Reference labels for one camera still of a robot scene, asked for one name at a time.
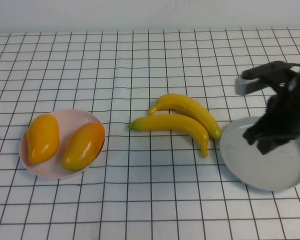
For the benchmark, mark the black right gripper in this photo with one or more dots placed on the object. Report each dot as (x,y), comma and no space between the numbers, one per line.
(287,117)

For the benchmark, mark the yellow banana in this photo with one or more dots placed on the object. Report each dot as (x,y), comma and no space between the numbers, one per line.
(190,106)
(170,122)

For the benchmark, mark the plain yellow mango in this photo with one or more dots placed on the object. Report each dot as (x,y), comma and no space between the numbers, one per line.
(42,137)

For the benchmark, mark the mango with orange blush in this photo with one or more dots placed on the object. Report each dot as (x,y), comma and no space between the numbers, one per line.
(82,147)

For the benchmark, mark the grey round plate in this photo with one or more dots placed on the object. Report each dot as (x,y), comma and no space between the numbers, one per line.
(240,160)

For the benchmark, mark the pink round plate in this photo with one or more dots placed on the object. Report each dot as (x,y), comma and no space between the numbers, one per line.
(65,117)

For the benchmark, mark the white grid tablecloth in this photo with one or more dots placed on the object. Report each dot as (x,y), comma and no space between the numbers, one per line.
(150,200)

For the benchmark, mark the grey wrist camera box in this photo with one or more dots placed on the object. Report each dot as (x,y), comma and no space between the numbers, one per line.
(245,86)

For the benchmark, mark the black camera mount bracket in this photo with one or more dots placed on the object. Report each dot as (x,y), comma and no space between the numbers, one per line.
(272,70)

